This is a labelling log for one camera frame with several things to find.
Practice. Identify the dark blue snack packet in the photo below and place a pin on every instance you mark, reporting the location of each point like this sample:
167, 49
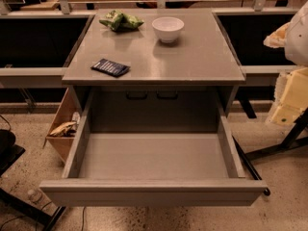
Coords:
110, 68

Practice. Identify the grey top drawer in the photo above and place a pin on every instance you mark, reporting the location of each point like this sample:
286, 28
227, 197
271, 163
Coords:
153, 149

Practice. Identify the black floor stand left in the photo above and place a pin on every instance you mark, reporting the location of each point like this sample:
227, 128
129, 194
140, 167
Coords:
8, 157

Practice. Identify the grey drawer cabinet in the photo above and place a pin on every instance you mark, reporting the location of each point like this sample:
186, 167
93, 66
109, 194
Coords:
200, 56

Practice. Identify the black floor stand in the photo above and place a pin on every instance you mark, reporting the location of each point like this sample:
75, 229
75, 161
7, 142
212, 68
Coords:
8, 157
292, 141

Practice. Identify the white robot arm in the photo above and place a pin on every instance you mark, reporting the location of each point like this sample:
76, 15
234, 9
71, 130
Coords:
290, 95

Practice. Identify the white bowl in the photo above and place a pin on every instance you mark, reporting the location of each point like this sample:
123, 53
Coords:
167, 29

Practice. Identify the grey rail frame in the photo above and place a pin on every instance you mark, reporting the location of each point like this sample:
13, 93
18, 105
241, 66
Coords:
255, 75

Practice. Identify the black floor stand right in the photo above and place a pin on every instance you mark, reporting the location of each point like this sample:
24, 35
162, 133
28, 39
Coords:
292, 141

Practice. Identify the crumpled tan snack bag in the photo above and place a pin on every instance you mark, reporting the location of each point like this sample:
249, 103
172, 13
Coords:
63, 129

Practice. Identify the wooden box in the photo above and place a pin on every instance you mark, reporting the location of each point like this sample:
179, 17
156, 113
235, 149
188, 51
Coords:
68, 110

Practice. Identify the padded gripper body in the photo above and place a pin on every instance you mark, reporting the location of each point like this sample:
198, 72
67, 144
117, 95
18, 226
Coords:
298, 38

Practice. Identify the clear plastic bottle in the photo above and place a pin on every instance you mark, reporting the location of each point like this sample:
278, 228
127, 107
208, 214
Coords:
35, 196

